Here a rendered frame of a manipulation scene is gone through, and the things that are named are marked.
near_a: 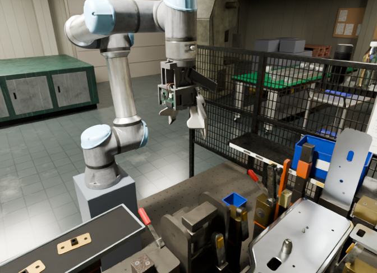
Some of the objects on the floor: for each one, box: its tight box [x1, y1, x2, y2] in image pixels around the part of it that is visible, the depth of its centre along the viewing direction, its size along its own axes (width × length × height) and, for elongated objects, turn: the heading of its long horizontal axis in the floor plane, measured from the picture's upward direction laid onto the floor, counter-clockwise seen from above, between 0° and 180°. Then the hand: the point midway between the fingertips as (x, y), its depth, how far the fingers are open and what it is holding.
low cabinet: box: [0, 54, 99, 128], centre depth 524 cm, size 222×210×87 cm
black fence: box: [189, 44, 377, 232], centre depth 159 cm, size 14×197×155 cm, turn 42°
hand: (188, 131), depth 72 cm, fingers open, 14 cm apart
